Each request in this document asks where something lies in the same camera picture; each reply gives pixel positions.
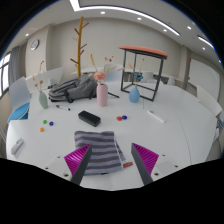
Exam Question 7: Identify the white chair with blue cushion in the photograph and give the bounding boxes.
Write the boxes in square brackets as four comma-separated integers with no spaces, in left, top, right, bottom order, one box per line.
[7,76,33,124]

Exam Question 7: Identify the black whiteboard eraser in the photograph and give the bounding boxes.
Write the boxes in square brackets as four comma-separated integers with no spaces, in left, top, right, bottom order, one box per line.
[77,110,102,128]

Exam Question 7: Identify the green vase with dried stems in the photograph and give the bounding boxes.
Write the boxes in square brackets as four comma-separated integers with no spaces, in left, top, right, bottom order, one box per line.
[32,60,49,110]

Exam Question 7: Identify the grey curtain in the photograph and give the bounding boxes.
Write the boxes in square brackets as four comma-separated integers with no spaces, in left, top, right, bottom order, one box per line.
[8,45,21,88]

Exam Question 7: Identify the window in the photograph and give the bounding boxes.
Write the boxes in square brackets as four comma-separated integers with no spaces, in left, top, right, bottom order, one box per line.
[0,53,11,98]

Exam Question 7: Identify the black marker pen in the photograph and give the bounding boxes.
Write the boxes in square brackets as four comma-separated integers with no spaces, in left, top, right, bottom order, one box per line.
[55,104,72,112]

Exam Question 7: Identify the white remote control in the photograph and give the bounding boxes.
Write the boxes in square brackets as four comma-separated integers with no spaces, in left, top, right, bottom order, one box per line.
[10,137,25,156]

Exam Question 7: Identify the grey backpack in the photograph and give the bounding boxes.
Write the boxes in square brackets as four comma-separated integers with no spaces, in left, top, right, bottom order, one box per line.
[48,75,98,104]

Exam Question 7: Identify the wooden coat rack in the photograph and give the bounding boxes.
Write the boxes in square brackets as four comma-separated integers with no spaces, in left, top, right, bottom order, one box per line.
[69,16,90,78]

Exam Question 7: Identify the white wall board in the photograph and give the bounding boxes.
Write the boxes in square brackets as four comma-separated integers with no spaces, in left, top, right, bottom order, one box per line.
[188,59,223,101]

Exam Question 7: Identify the blue vase with flowers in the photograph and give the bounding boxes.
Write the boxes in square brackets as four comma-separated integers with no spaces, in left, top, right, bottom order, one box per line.
[128,59,145,104]

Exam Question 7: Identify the white rectangular bar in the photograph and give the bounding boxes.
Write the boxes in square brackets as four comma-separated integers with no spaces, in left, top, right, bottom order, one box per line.
[146,110,167,124]

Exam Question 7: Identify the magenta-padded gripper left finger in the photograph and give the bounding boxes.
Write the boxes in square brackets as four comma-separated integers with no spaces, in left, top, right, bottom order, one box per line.
[42,143,93,186]

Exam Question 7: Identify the ceiling lights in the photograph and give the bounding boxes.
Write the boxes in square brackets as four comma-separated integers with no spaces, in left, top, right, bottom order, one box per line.
[24,0,214,51]

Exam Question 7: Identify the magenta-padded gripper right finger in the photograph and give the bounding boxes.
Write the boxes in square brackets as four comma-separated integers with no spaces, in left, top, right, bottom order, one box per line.
[130,142,181,186]

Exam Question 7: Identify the round wall clock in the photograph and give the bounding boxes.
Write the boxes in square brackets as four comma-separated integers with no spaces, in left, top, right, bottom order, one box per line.
[30,39,40,51]

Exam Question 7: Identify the black-framed stool with orange top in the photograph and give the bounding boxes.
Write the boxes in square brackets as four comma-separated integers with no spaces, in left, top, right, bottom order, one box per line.
[117,45,169,102]

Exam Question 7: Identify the pink vase with flowers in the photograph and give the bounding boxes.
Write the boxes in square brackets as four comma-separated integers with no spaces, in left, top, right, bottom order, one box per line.
[89,54,116,107]

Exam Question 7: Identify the grey striped towel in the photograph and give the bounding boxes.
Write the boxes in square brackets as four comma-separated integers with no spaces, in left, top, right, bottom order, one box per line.
[73,130,127,176]

